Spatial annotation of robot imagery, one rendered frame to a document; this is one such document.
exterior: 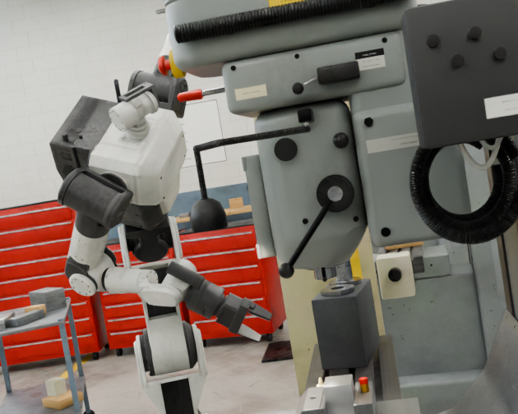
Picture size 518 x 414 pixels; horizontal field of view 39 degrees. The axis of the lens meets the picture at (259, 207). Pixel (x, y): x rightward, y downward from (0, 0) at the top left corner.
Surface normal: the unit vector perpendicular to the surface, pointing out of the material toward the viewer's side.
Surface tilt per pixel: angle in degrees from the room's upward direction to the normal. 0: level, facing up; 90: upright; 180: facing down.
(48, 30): 90
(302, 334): 90
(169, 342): 75
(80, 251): 121
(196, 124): 90
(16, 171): 90
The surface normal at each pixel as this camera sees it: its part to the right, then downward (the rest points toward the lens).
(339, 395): -0.15, 0.09
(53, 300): 0.71, -0.07
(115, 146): 0.00, -0.65
